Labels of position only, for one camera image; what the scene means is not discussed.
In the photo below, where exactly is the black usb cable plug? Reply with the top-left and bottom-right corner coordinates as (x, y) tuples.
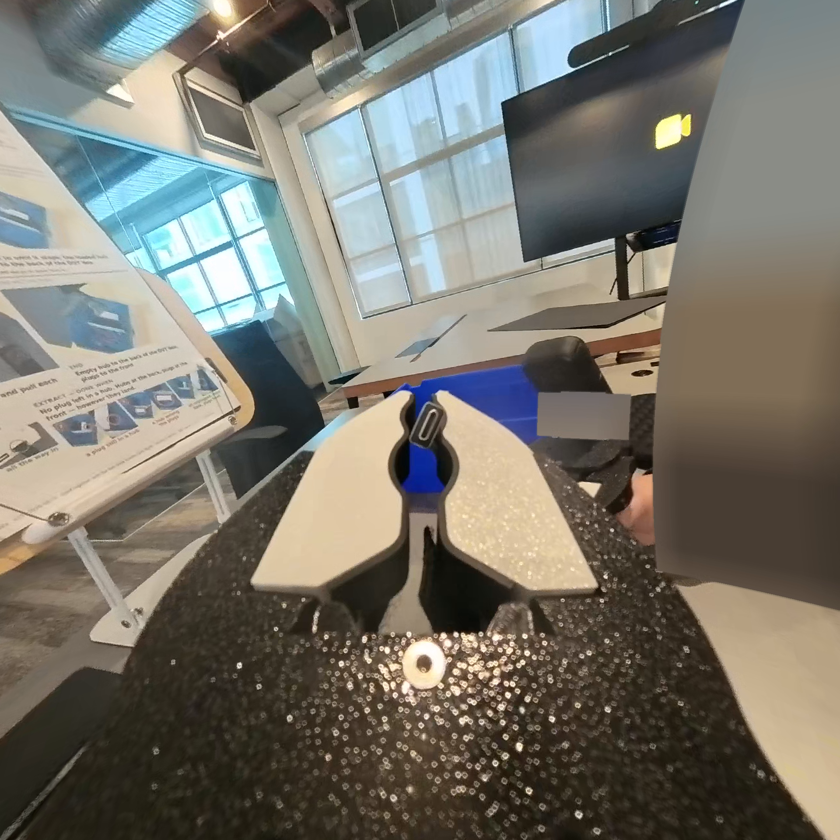
(408, 402), (451, 450)

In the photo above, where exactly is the white instruction board stand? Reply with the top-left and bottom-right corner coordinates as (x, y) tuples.
(64, 453), (232, 647)

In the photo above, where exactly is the blue plastic bin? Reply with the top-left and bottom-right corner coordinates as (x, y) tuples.
(394, 364), (547, 494)

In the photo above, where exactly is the large black wall monitor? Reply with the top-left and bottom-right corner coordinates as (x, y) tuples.
(501, 0), (746, 265)

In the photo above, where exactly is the black monitor stand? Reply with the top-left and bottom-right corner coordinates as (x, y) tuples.
(610, 231), (665, 301)

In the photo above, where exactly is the metal air duct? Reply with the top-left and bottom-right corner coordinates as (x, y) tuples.
(311, 0), (521, 101)

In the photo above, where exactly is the black office chair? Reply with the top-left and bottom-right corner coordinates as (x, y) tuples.
(211, 322), (327, 501)
(524, 336), (613, 396)

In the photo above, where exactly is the person's right hand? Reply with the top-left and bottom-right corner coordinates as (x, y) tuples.
(617, 472), (658, 547)

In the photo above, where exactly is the printed instruction board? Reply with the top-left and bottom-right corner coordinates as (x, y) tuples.
(0, 105), (258, 547)

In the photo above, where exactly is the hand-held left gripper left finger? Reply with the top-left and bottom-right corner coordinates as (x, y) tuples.
(251, 390), (417, 599)

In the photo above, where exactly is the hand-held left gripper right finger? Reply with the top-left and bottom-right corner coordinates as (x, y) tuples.
(432, 390), (601, 599)

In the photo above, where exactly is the white conference table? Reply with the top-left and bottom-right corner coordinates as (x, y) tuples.
(341, 282), (664, 409)

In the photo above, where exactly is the black video conference bar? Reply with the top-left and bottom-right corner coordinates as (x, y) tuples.
(567, 0), (746, 69)

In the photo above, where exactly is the black desk mat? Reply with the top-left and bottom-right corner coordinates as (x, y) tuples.
(488, 295), (668, 333)
(0, 666), (127, 829)

